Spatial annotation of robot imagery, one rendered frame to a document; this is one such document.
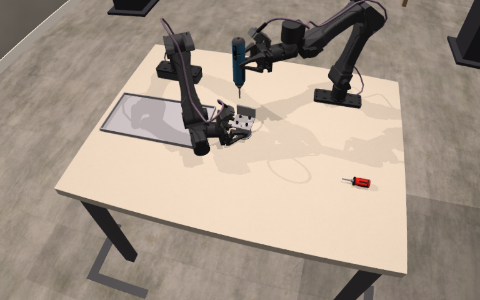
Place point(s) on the dark grey cylinder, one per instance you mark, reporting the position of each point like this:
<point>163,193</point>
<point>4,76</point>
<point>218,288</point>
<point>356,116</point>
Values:
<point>248,136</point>

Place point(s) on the blue electric screwdriver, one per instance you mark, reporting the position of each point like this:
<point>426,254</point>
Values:
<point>238,57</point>

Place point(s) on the red screwdriver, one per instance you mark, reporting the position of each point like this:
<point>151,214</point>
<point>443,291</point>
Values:
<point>360,182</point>

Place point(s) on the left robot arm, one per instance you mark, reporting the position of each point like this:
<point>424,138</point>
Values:
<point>364,18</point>

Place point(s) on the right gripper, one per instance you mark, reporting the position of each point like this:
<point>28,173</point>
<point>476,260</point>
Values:
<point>219,130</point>

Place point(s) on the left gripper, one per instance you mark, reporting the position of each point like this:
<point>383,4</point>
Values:
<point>260,53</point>

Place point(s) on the grey l-shaped bracket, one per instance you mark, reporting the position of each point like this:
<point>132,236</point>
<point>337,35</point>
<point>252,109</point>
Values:
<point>244,111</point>

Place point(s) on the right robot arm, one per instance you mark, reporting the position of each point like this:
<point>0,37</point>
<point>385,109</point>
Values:
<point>181,65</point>

